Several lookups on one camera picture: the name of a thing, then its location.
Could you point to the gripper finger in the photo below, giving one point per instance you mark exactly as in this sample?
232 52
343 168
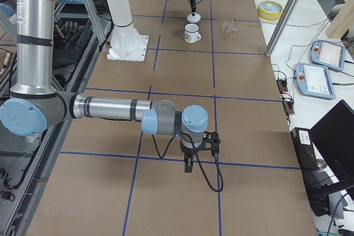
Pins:
193 8

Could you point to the yellow rimmed bowl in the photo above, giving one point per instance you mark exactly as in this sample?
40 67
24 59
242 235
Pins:
270 10

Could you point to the black computer box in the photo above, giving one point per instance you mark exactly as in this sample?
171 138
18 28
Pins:
304 149

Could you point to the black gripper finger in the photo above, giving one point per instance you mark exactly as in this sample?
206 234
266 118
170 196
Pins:
188 165

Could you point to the white mug lid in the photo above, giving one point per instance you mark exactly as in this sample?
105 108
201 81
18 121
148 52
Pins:
193 17

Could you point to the wooden beam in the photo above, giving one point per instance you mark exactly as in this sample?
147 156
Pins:
342 21

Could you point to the white pedestal column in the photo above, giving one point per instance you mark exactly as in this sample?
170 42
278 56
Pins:
126 43

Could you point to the aluminium frame post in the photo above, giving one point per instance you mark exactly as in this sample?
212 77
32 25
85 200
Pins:
281 25

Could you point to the orange adapter far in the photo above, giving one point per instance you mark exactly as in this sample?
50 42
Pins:
282 85

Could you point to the clear plastic funnel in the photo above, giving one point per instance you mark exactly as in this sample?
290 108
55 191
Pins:
229 26

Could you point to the white enamel mug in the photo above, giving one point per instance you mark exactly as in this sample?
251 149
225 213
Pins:
191 33

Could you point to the far teach pendant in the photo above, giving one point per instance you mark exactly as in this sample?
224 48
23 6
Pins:
328 54

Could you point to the black monitor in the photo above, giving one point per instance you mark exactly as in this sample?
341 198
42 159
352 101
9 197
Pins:
333 138

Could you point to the teach pendant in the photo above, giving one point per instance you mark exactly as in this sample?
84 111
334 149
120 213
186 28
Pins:
314 81
328 54

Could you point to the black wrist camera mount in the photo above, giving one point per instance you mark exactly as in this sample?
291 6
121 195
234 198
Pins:
211 142

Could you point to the near teach pendant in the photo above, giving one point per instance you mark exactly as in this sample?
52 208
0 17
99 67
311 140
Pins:
314 81

